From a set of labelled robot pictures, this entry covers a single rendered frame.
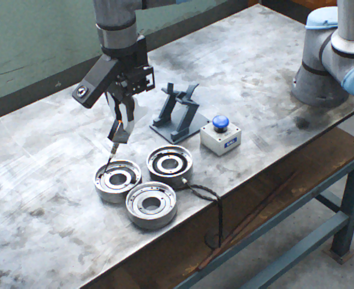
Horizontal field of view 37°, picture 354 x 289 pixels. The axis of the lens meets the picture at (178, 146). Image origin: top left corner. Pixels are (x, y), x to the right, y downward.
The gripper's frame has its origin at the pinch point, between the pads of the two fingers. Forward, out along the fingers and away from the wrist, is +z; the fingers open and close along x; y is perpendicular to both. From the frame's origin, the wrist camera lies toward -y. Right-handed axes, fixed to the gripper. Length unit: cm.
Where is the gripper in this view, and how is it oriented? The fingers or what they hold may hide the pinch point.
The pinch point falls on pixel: (122, 127)
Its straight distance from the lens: 112.9
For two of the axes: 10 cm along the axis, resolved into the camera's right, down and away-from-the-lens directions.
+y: 7.7, -4.4, 4.5
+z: 0.5, 7.5, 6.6
